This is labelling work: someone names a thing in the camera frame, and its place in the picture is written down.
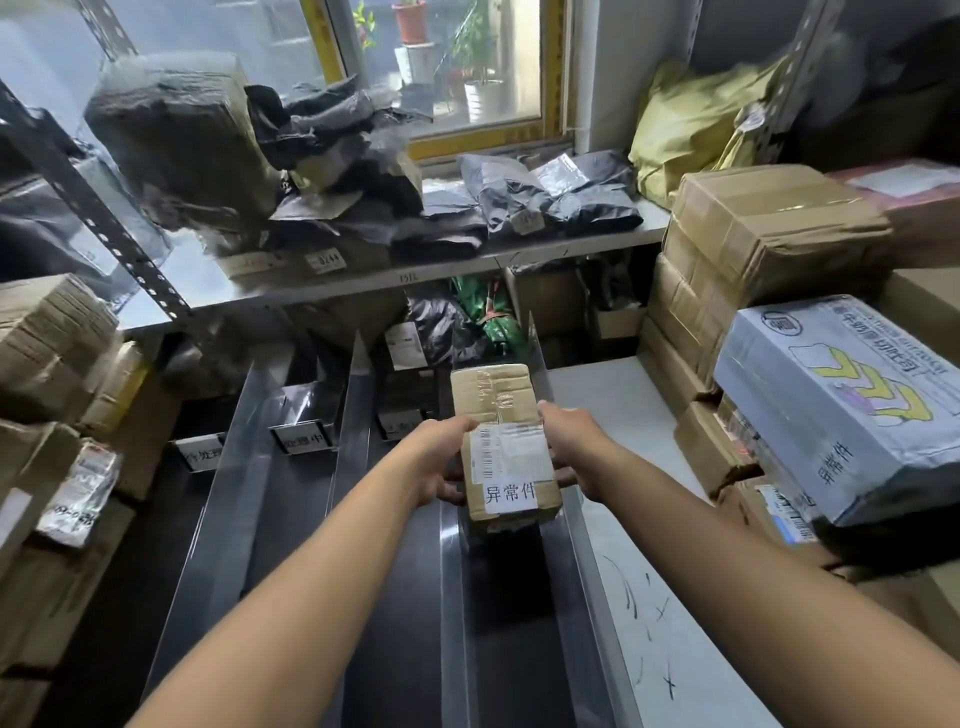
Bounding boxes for person's left hand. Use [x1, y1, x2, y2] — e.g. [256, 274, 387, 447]
[390, 415, 482, 507]

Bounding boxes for person's right hand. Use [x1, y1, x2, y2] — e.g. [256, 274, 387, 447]
[535, 400, 606, 505]

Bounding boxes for taped cardboard parcel white labels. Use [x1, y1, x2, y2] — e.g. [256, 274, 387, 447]
[449, 364, 565, 535]

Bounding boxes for person's right forearm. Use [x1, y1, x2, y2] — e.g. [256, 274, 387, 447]
[583, 431, 960, 728]

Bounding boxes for person's left forearm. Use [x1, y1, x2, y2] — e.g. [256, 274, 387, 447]
[126, 438, 440, 728]

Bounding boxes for white sign label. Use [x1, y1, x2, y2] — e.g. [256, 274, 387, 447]
[173, 432, 227, 474]
[267, 420, 332, 456]
[376, 408, 423, 443]

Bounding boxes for black bag white label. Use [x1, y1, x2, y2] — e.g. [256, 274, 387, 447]
[384, 292, 485, 373]

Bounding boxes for grey metal divider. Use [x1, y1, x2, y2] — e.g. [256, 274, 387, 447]
[321, 330, 378, 728]
[141, 358, 295, 710]
[525, 311, 639, 728]

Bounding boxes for green plastic packet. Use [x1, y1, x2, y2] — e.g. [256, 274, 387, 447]
[450, 274, 528, 363]

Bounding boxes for open brown cardboard box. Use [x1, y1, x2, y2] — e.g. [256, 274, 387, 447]
[504, 262, 588, 340]

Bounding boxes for small open cardboard box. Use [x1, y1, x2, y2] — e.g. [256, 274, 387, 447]
[585, 283, 648, 345]

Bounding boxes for stacked brown cardboard box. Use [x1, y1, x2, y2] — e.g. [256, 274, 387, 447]
[637, 253, 745, 421]

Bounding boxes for small low cardboard box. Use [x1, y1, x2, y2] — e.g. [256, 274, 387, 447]
[673, 400, 760, 498]

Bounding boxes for grey metal shelf board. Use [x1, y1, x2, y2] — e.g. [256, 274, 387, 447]
[118, 196, 673, 333]

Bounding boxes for flat black poly bag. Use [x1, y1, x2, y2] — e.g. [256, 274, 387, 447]
[390, 204, 490, 265]

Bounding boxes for black poly bag clear pouch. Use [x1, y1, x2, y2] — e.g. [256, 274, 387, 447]
[457, 148, 646, 240]

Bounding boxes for cardboard box with shipping label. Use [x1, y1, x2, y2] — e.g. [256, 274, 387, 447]
[718, 475, 843, 570]

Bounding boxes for black poly bag brown label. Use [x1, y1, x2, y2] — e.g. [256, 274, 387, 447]
[268, 146, 426, 252]

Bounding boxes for white grey printed carton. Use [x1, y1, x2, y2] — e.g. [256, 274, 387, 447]
[712, 294, 960, 528]

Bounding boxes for large taped cardboard box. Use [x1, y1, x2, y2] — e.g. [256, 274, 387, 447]
[663, 163, 895, 307]

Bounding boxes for yellow poly mailer bag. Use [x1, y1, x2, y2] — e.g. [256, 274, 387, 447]
[627, 58, 790, 213]

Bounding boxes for crumpled black poly mailer bag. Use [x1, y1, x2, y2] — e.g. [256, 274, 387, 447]
[243, 75, 435, 172]

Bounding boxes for plant in white pot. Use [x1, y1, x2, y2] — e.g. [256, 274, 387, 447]
[448, 0, 514, 126]

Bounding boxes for small tan cardboard box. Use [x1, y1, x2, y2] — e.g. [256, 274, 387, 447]
[75, 340, 153, 445]

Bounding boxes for clear bag with label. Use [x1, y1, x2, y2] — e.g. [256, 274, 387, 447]
[33, 441, 123, 550]

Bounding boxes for plain brown cardboard box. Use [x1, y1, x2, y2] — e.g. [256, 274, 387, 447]
[873, 266, 960, 342]

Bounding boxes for large black film-wrapped parcel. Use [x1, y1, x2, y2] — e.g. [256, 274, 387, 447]
[84, 54, 286, 228]

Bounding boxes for light grey shelf upright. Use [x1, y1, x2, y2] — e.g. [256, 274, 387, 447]
[686, 0, 852, 177]

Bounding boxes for red flower pot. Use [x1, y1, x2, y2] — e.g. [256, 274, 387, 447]
[390, 0, 430, 46]

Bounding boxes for perforated grey metal upright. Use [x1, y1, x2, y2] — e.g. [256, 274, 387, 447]
[0, 78, 194, 325]

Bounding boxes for tape-wrapped cardboard box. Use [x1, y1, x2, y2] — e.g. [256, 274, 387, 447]
[0, 273, 123, 427]

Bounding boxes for pink parcel white label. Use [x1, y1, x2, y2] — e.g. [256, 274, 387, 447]
[827, 157, 960, 270]

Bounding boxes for cardboard box with white label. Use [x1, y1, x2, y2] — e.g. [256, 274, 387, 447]
[0, 418, 85, 580]

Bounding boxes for big worn cardboard box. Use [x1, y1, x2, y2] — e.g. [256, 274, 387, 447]
[0, 495, 138, 680]

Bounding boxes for yellow window frame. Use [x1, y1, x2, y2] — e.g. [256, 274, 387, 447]
[298, 0, 573, 163]

